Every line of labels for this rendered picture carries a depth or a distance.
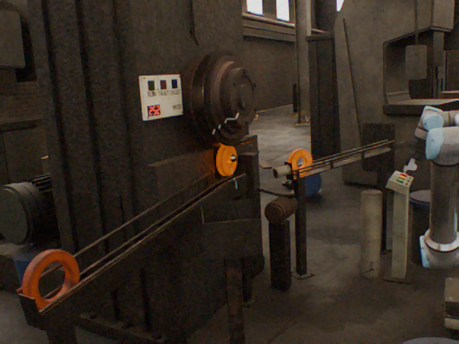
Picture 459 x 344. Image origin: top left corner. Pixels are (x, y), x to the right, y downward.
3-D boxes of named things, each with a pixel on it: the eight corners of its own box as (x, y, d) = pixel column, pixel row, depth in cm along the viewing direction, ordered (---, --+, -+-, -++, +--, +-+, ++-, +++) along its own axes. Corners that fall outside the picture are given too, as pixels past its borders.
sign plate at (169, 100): (143, 120, 178) (138, 76, 174) (179, 114, 200) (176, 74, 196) (147, 120, 177) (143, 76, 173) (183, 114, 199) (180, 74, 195)
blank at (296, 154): (296, 180, 255) (299, 180, 252) (282, 160, 248) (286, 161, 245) (313, 162, 258) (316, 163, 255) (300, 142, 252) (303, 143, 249)
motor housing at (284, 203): (266, 290, 248) (262, 201, 237) (280, 274, 267) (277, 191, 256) (287, 294, 242) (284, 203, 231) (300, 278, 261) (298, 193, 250)
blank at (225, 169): (214, 150, 209) (219, 150, 207) (229, 140, 221) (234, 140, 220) (219, 180, 215) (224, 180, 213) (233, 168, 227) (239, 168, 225)
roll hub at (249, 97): (254, 98, 224) (237, 138, 210) (235, 56, 204) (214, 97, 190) (265, 98, 221) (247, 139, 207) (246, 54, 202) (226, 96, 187)
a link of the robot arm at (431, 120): (448, 112, 201) (445, 109, 213) (422, 115, 206) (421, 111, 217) (449, 132, 204) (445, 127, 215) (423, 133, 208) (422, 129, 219)
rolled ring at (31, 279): (72, 240, 133) (64, 239, 135) (21, 269, 118) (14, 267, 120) (85, 291, 139) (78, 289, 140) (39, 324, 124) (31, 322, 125)
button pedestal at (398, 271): (381, 282, 248) (383, 179, 235) (389, 265, 268) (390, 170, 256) (409, 286, 240) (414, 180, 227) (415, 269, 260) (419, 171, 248)
